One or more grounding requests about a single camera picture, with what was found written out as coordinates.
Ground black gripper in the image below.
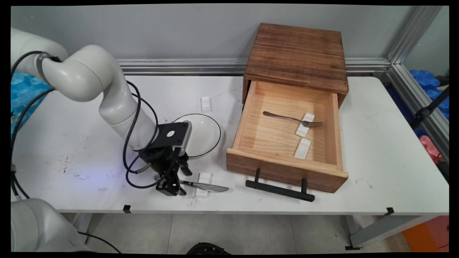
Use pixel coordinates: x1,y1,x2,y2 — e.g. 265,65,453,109
139,143,193,197

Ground silver table knife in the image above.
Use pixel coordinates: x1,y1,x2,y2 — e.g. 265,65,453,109
154,175,230,193

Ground white plate with black rim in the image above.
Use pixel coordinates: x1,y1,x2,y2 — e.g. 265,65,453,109
172,113,222,159

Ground black equipment on floor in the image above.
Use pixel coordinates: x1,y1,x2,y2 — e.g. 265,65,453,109
186,242,232,255

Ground light wooden drawer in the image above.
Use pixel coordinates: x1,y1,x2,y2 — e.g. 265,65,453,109
226,80,349,194

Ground grey table leg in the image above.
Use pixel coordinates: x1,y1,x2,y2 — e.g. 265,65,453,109
341,214,440,250
73,213,93,245

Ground silver fork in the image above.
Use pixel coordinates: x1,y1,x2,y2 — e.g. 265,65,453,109
262,111,325,129

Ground dark wooden drawer cabinet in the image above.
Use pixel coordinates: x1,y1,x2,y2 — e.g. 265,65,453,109
242,23,350,108

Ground blue patterned sheet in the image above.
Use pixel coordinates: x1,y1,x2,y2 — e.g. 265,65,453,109
11,71,53,134

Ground red plastic bag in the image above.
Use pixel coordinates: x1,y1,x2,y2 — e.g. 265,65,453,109
419,135,444,164

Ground black tripod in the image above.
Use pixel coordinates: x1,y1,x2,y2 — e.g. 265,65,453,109
410,75,449,130

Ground orange box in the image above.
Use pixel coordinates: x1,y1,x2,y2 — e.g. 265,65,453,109
402,215,449,253

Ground blue plastic bags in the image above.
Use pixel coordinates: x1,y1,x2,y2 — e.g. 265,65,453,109
410,69,449,119

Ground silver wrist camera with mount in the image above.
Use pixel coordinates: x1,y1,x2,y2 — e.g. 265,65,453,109
158,121,193,151

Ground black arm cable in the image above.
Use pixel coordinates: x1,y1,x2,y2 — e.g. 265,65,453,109
11,50,55,200
122,80,169,190

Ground black drawer handle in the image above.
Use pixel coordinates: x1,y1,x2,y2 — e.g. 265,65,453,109
245,168,316,202

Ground horizontal aluminium frame rail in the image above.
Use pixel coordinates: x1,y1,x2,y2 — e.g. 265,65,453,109
117,57,391,76

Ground black velcro strap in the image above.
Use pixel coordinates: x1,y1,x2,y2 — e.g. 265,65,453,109
35,52,62,81

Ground side aluminium frame rail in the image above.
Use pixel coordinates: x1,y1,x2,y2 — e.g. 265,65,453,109
373,63,449,162

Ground upright aluminium frame post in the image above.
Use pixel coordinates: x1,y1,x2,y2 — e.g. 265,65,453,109
386,5,444,66

